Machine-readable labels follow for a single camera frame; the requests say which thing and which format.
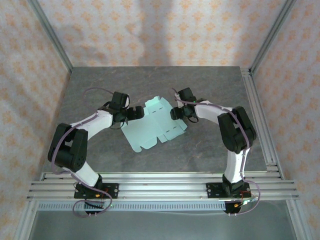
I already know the mint green paper box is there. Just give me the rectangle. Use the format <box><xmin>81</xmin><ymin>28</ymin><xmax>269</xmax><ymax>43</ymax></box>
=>
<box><xmin>121</xmin><ymin>96</ymin><xmax>188</xmax><ymax>153</ymax></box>

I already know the grey metal shelf panel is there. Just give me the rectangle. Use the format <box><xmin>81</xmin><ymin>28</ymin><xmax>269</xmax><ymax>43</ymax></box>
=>
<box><xmin>27</xmin><ymin>209</ymin><xmax>298</xmax><ymax>240</ymax></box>

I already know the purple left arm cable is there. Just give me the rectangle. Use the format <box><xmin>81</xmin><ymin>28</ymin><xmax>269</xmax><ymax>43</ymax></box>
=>
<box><xmin>51</xmin><ymin>87</ymin><xmax>118</xmax><ymax>219</ymax></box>

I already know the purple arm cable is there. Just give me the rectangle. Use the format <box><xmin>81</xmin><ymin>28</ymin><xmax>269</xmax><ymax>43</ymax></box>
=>
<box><xmin>171</xmin><ymin>87</ymin><xmax>262</xmax><ymax>217</ymax></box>
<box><xmin>51</xmin><ymin>87</ymin><xmax>118</xmax><ymax>219</ymax></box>

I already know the aluminium side rail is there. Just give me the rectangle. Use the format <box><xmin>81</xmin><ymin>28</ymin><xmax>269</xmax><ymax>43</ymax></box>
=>
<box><xmin>241</xmin><ymin>67</ymin><xmax>285</xmax><ymax>180</ymax></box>

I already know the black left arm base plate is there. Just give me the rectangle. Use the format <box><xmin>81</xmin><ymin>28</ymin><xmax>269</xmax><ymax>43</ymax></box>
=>
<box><xmin>74</xmin><ymin>183</ymin><xmax>119</xmax><ymax>200</ymax></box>

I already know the aluminium mounting rail beam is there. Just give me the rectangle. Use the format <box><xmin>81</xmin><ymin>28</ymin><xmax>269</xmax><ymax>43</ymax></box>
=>
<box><xmin>26</xmin><ymin>171</ymin><xmax>301</xmax><ymax>201</ymax></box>

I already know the aluminium frame post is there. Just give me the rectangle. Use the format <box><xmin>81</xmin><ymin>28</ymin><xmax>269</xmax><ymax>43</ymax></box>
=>
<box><xmin>16</xmin><ymin>199</ymin><xmax>38</xmax><ymax>240</ymax></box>
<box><xmin>26</xmin><ymin>0</ymin><xmax>74</xmax><ymax>74</ymax></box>
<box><xmin>248</xmin><ymin>0</ymin><xmax>298</xmax><ymax>76</ymax></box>
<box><xmin>284</xmin><ymin>199</ymin><xmax>308</xmax><ymax>240</ymax></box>

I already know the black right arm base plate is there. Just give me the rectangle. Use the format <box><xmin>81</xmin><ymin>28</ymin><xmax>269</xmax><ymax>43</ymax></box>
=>
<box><xmin>205</xmin><ymin>182</ymin><xmax>252</xmax><ymax>200</ymax></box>

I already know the grey slotted cable duct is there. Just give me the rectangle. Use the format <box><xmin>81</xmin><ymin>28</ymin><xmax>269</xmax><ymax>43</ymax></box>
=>
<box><xmin>37</xmin><ymin>201</ymin><xmax>226</xmax><ymax>212</ymax></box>

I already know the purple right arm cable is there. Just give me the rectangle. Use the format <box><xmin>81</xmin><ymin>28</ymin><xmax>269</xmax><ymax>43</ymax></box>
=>
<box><xmin>171</xmin><ymin>87</ymin><xmax>262</xmax><ymax>217</ymax></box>

